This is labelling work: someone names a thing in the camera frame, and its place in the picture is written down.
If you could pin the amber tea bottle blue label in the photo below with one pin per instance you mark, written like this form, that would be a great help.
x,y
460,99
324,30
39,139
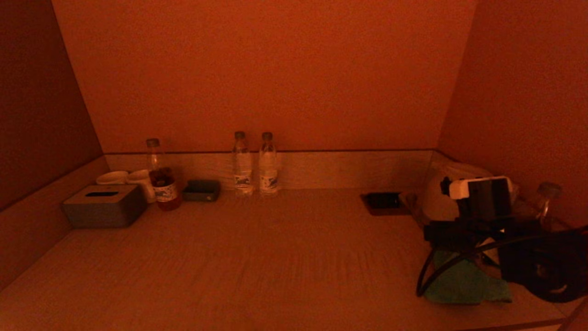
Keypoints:
x,y
163,191

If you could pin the cream electric kettle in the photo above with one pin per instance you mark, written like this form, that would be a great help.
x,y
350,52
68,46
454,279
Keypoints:
x,y
436,202

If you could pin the white ceramic mug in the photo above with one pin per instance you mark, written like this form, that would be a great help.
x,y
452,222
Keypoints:
x,y
110,177
140,181

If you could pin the teal tissue box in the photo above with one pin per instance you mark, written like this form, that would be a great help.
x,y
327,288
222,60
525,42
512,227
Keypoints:
x,y
103,209

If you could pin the black pop-up power socket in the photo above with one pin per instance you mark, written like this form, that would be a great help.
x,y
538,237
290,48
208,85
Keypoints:
x,y
383,202

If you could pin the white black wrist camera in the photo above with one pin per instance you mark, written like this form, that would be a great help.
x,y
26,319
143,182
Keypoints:
x,y
482,195

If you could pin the dark tea bottle white label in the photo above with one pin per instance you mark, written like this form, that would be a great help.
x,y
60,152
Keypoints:
x,y
546,197

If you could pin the clear water bottle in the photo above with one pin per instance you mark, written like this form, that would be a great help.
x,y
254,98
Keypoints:
x,y
268,170
242,170

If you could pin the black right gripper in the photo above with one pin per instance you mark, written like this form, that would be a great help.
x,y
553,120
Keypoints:
x,y
464,234

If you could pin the teal microfibre cloth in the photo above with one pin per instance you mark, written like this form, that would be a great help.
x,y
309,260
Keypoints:
x,y
464,285

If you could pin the small teal tray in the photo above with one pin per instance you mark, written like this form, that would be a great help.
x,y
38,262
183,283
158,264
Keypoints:
x,y
200,191

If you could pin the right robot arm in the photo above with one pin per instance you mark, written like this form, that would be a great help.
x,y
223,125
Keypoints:
x,y
546,264

